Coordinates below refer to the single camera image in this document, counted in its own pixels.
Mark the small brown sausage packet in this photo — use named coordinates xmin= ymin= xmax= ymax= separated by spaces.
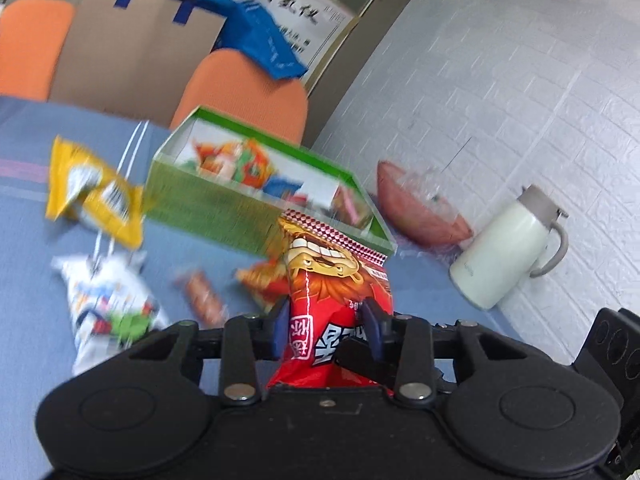
xmin=174 ymin=267 xmax=228 ymax=327

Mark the blue striped tablecloth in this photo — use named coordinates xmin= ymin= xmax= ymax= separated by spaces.
xmin=0 ymin=95 xmax=506 ymax=461

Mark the white thermos jug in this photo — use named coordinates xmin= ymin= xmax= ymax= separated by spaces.
xmin=448 ymin=184 xmax=571 ymax=312

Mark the red and green snack packet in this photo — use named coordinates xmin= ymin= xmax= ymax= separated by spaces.
xmin=191 ymin=139 xmax=275 ymax=190

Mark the orange chair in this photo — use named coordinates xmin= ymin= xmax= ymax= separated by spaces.
xmin=0 ymin=0 xmax=77 ymax=102
xmin=169 ymin=49 xmax=309 ymax=147

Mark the brown cardboard box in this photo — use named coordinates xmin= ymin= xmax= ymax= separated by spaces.
xmin=49 ymin=0 xmax=229 ymax=122

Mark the green cardboard box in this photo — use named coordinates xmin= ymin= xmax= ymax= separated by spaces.
xmin=144 ymin=104 xmax=399 ymax=257

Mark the white snack packet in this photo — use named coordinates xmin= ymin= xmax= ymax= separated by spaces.
xmin=50 ymin=249 xmax=172 ymax=377

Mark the framed calligraphy poster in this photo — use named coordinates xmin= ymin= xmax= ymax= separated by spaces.
xmin=249 ymin=0 xmax=362 ymax=97

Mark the red checkered-edge snack bag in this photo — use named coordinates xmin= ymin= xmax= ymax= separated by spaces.
xmin=266 ymin=209 xmax=393 ymax=392

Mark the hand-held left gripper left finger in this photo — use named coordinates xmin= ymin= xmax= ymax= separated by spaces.
xmin=119 ymin=299 xmax=292 ymax=407

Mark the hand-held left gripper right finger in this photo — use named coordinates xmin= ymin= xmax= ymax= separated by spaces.
xmin=334 ymin=299 xmax=552 ymax=403

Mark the red-brown bowl with plastic wrap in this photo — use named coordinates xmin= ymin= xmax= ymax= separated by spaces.
xmin=375 ymin=159 xmax=474 ymax=252

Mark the small yellow snack packet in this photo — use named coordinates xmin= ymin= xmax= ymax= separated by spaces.
xmin=45 ymin=135 xmax=147 ymax=252

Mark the blue plastic bag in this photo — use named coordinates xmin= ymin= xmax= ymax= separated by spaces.
xmin=192 ymin=0 xmax=309 ymax=82

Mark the orange-red snack packet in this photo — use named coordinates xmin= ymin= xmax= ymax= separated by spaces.
xmin=234 ymin=258 xmax=292 ymax=313

